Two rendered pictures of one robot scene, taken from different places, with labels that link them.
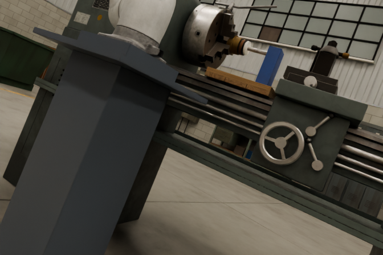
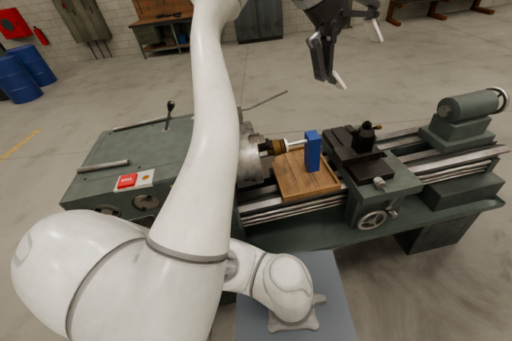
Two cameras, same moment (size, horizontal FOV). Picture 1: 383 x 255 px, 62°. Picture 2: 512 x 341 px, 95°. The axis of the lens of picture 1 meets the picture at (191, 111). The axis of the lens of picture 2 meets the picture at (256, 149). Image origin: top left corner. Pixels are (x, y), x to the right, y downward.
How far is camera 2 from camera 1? 1.49 m
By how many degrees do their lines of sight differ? 48
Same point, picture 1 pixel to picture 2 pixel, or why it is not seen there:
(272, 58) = (316, 148)
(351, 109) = (414, 190)
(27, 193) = not seen: outside the picture
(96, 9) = not seen: hidden behind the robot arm
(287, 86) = (370, 199)
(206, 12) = (248, 161)
